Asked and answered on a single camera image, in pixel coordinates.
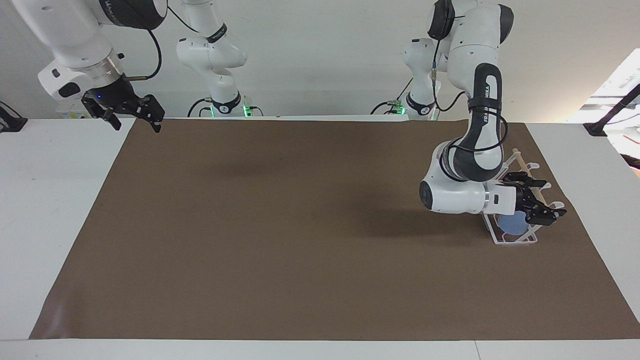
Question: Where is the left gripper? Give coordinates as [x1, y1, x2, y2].
[502, 171, 569, 227]

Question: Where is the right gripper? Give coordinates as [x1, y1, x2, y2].
[81, 73, 166, 134]

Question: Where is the blue plate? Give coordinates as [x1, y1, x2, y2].
[497, 210, 529, 237]

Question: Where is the white wire cup holder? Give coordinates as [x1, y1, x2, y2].
[481, 148, 566, 246]

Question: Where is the black stand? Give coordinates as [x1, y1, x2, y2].
[582, 82, 640, 137]
[0, 101, 29, 134]

